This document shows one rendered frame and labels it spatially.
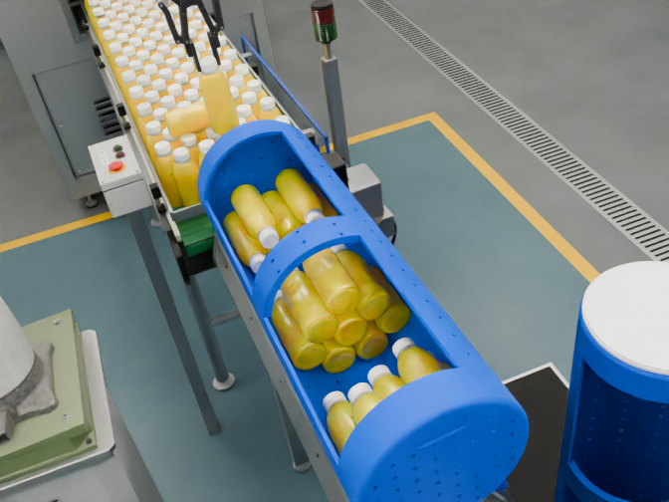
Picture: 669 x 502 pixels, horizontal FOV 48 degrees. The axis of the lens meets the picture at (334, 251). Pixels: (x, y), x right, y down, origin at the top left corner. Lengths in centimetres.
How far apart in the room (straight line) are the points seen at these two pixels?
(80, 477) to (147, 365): 149
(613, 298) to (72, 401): 98
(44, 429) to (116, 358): 163
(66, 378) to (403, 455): 67
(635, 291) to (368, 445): 65
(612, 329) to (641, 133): 254
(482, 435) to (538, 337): 170
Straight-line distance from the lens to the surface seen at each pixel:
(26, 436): 139
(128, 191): 186
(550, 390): 244
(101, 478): 148
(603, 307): 144
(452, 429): 106
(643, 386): 139
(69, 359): 148
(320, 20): 210
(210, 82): 171
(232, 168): 169
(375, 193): 206
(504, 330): 280
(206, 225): 194
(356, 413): 117
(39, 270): 356
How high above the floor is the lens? 204
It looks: 40 degrees down
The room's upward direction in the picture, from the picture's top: 9 degrees counter-clockwise
